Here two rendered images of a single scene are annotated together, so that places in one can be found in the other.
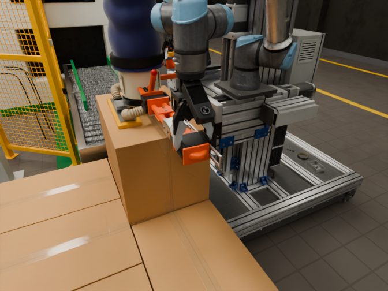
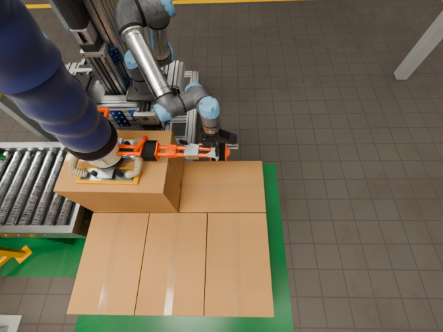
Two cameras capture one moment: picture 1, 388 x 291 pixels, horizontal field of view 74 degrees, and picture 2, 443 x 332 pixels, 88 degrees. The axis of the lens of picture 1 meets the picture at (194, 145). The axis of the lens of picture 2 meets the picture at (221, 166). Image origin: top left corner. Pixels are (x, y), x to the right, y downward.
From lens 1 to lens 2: 87 cm
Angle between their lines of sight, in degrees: 49
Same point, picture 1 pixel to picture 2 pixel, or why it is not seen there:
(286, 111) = (178, 82)
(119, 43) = (93, 142)
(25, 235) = (148, 280)
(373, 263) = (236, 110)
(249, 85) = not seen: hidden behind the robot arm
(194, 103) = (228, 139)
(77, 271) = (195, 248)
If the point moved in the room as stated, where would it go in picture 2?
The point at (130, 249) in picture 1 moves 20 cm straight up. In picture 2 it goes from (195, 217) to (191, 209)
